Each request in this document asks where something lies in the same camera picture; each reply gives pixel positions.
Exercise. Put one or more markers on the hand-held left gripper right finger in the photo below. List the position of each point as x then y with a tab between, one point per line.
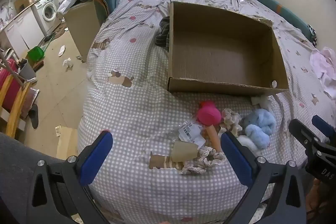
236	161

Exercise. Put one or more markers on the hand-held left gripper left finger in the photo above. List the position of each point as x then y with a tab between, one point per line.
95	158

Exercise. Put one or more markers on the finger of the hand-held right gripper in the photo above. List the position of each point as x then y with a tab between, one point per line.
323	126
299	129

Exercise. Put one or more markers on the white soft cloth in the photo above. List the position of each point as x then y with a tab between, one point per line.
248	144

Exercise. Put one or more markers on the grey lace scrunchie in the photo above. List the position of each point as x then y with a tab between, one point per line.
207	159

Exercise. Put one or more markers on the blue fluffy sock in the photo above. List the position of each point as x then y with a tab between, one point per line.
260	125

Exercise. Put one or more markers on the cream ruffled scrunchie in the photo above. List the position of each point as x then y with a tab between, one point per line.
231	119

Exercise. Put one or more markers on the pink plush toy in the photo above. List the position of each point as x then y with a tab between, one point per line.
209	116

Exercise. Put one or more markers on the clear labelled plastic bag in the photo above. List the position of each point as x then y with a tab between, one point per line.
189	134

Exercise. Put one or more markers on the person's right hand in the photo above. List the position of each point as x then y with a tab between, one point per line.
315	200

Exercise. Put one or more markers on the white crumpled tissue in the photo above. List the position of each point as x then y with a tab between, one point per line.
260	102

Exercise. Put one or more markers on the pale pink garment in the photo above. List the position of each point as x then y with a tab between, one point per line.
324	69

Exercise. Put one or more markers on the checked dog print blanket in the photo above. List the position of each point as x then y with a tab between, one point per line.
131	108

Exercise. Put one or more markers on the dark slipper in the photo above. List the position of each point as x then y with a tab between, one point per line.
33	116

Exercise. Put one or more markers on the small black patterned item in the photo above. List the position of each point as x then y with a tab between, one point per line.
313	33

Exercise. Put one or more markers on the yellow wooden chair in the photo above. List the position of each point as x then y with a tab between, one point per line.
15	106

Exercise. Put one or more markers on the crumpled paper on floor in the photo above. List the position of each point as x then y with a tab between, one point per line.
67	63

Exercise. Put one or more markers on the grey waste bin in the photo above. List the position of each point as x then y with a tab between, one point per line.
26	71

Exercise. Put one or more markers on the white paper scrap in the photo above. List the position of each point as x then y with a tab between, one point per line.
61	50

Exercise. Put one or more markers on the teal bolster cushion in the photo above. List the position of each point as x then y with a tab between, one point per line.
284	15

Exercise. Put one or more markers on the green plastic bucket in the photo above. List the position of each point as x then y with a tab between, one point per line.
36	53

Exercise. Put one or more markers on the tall cardboard box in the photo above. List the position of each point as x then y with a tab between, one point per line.
78	27

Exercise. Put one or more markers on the dark striped cloth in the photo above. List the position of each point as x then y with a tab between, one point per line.
163	35

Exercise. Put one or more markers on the white kitchen cabinet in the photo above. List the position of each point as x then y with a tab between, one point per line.
19	29

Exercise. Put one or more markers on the white washing machine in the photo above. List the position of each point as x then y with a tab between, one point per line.
47	10

